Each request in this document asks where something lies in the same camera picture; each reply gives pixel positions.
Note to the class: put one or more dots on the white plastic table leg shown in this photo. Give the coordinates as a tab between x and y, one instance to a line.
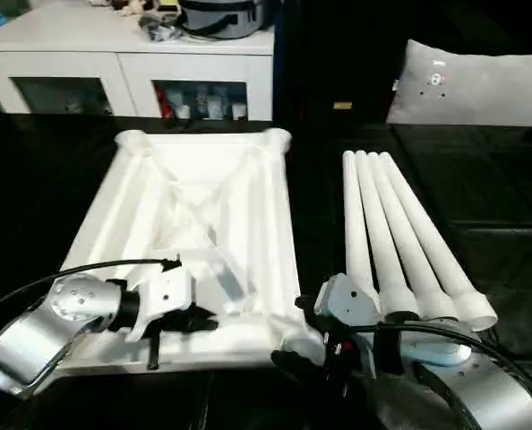
413	201
355	201
373	201
394	201

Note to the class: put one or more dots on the white plastic table top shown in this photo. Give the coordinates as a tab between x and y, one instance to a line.
127	210

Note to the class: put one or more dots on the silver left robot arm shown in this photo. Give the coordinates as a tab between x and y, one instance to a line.
69	304

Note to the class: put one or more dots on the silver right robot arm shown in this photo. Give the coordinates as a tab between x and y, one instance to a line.
485	394

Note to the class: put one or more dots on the black work mat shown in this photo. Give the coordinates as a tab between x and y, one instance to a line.
472	224

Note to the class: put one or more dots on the black sofa with gold label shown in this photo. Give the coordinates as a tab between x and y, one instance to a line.
328	54

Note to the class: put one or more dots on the white cabinet with glass doors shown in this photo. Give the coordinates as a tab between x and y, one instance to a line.
114	62

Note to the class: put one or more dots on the grey printed pillow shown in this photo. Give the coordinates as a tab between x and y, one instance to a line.
467	85

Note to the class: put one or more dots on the black plastic packet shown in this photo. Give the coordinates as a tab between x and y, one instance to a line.
158	27

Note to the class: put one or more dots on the beige plush toy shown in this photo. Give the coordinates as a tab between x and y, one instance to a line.
131	6

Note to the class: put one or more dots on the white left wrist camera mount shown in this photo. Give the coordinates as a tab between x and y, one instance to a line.
167	291

